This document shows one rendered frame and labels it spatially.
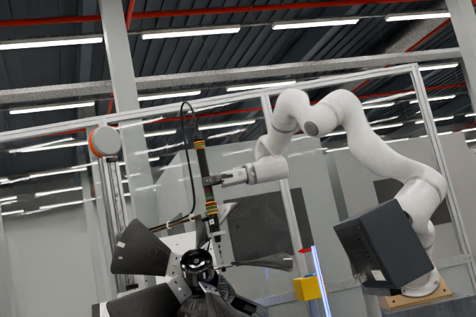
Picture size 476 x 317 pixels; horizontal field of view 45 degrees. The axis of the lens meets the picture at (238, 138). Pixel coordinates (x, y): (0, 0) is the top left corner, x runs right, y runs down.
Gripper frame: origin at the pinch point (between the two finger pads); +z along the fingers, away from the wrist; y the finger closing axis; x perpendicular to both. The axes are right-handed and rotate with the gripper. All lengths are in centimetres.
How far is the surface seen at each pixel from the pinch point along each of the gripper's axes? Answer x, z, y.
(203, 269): -31.8, 7.6, -8.8
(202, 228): -15.9, 4.5, 16.9
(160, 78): 296, 1, 713
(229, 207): -9.8, -7.6, 13.5
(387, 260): -39, -33, -83
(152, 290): -35.5, 26.4, -8.8
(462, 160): 27, -295, 363
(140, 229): -12.2, 28.3, 9.4
